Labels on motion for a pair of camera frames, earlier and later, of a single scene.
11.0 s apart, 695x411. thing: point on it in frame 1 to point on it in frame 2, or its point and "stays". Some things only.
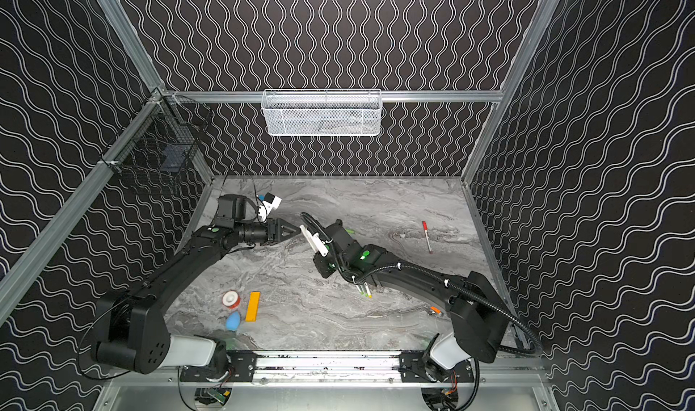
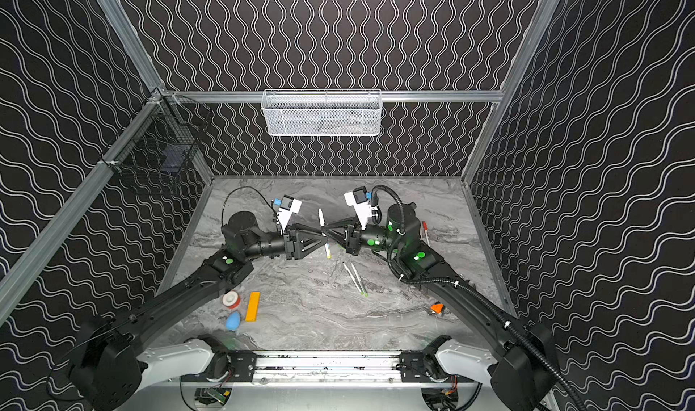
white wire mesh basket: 322,112 stays
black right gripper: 326,243 to 351,239
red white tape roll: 231,299 stays
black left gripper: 272,231 to 292,243
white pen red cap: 425,228 stays
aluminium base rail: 350,367 stays
